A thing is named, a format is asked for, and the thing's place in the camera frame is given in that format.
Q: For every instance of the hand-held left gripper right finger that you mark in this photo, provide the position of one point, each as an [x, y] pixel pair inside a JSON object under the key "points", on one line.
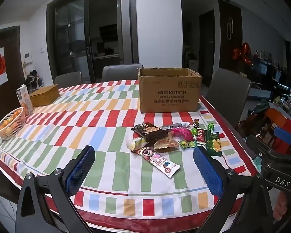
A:
{"points": [[208, 172]]}

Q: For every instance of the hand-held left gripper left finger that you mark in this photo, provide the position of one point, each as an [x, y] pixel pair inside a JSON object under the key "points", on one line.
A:
{"points": [[80, 172]]}

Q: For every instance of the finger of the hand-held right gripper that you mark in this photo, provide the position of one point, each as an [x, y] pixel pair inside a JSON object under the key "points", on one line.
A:
{"points": [[285, 136]]}

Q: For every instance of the brown cardboard box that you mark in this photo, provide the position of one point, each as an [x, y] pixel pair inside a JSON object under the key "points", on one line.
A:
{"points": [[169, 94]]}

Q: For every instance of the person's right hand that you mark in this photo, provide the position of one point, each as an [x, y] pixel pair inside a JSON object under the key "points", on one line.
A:
{"points": [[280, 207]]}

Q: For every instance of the orange plastic seat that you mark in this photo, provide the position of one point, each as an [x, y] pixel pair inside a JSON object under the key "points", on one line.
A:
{"points": [[276, 116]]}

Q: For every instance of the green chip packet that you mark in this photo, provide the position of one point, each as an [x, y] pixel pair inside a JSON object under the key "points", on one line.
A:
{"points": [[213, 143]]}

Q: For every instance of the yellow green candy wrapper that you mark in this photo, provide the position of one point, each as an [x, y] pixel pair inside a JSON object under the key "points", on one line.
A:
{"points": [[188, 144]]}

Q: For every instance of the small red snack packet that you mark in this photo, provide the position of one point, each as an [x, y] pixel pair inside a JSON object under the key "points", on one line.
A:
{"points": [[201, 136]]}

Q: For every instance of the green striped round candy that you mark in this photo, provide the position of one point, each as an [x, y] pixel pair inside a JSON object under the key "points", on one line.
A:
{"points": [[194, 133]]}

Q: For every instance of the green foil candy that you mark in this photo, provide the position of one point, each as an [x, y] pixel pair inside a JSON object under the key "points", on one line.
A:
{"points": [[211, 126]]}

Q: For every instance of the colourful striped tablecloth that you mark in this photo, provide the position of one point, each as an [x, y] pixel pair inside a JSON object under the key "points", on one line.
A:
{"points": [[87, 126]]}

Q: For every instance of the pink bear candy wrapper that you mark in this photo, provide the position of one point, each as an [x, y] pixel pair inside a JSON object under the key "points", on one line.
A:
{"points": [[160, 161]]}

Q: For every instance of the brown gold candy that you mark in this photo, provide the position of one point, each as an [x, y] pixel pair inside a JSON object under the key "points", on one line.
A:
{"points": [[196, 123]]}

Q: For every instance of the silver snack wrapper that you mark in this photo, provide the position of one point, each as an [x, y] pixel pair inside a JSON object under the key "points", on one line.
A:
{"points": [[172, 126]]}

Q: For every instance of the dark brown snack packet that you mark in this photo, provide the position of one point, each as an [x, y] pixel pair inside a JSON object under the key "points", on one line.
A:
{"points": [[160, 136]]}

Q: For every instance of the black piano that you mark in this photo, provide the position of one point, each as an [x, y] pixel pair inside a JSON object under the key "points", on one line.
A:
{"points": [[269, 75]]}

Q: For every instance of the grey dining chair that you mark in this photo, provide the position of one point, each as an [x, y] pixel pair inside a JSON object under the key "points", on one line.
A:
{"points": [[68, 79], [121, 72], [228, 92]]}

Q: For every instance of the black snack packet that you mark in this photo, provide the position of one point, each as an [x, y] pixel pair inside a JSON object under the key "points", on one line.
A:
{"points": [[144, 129]]}

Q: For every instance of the white plastic basket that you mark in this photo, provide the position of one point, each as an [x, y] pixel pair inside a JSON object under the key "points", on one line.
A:
{"points": [[13, 131]]}

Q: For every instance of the woven wicker box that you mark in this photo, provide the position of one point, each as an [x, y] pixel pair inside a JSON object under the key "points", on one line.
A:
{"points": [[44, 95]]}

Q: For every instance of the pile of oranges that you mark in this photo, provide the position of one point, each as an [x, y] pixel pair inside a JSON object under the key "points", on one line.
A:
{"points": [[11, 122]]}

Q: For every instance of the juice carton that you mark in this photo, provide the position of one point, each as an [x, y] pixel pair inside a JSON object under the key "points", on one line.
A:
{"points": [[24, 99]]}

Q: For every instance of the red foil balloon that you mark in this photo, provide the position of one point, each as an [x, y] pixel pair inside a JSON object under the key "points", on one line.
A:
{"points": [[245, 52]]}

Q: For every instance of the white small shelf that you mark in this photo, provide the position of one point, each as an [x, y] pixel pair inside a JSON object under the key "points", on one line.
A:
{"points": [[40, 82]]}

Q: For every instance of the wooden cabinet door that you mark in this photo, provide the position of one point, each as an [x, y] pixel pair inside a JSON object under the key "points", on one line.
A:
{"points": [[229, 53]]}

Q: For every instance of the white box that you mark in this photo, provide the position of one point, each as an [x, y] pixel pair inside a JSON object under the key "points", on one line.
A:
{"points": [[192, 65]]}

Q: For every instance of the black white plush toy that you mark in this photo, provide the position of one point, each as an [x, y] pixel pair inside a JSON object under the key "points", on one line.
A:
{"points": [[32, 75]]}

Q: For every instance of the sliding glass door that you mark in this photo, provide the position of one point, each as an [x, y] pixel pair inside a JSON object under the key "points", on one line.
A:
{"points": [[68, 41]]}

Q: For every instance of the dark wooden door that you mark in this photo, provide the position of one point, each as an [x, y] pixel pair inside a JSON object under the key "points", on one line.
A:
{"points": [[14, 53]]}

